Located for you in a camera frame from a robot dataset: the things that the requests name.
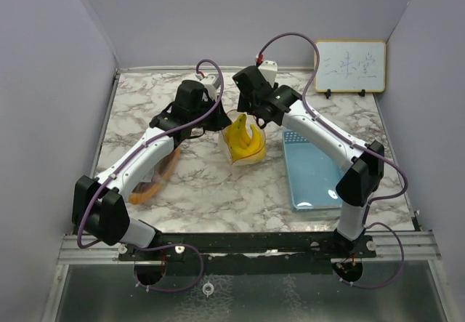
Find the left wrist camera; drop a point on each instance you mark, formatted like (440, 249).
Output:
(211, 83)

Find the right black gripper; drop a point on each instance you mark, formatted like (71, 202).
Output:
(243, 105)

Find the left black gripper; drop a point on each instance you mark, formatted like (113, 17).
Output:
(221, 120)

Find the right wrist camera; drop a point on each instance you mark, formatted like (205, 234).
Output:
(268, 68)

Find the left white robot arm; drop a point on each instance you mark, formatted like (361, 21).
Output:
(99, 203)

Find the single yellow banana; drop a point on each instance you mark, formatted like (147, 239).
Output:
(257, 146)
(248, 154)

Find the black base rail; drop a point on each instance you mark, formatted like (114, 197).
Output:
(247, 253)

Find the yellow banana bunch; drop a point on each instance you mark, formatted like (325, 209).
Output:
(236, 134)

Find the small whiteboard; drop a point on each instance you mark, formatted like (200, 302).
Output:
(350, 66)

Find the blue plastic basket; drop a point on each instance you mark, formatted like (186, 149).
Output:
(312, 177)

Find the white ring pull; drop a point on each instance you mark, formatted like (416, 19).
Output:
(208, 289)

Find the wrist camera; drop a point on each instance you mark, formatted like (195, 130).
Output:
(268, 68)
(211, 83)

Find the clear orange zip bag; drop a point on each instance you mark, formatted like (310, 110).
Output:
(233, 114)
(160, 173)

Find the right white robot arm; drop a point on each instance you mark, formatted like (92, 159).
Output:
(360, 162)

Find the aluminium extrusion rail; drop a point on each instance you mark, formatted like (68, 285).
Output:
(407, 245)

